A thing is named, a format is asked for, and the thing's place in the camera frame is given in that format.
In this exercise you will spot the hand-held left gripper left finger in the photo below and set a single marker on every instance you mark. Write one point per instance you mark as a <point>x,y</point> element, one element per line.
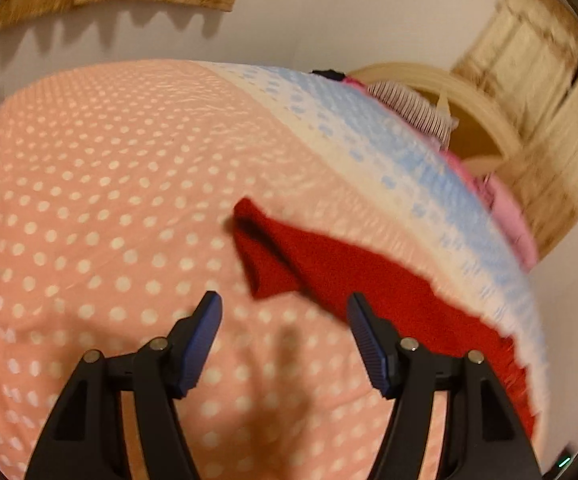
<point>203,342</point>

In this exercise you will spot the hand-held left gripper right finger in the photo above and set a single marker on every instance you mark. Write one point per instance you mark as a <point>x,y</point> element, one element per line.
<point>369,345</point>

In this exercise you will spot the red knitted sweater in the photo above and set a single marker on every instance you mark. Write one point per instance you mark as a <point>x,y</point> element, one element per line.
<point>369,270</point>

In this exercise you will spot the dotted pink and blue blanket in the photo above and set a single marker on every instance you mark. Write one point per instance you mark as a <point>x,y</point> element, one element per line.
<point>94,185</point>

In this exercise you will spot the pink cloth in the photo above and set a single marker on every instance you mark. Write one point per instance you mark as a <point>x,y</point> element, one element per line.
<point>509,210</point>

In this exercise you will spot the striped cloth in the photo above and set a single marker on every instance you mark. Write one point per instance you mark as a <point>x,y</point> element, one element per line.
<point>414,105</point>

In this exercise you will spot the cream wooden headboard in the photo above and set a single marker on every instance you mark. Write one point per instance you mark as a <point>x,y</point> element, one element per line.
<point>474,95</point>

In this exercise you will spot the dark cloth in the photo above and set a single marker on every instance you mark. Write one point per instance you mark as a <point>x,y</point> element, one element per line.
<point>328,75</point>

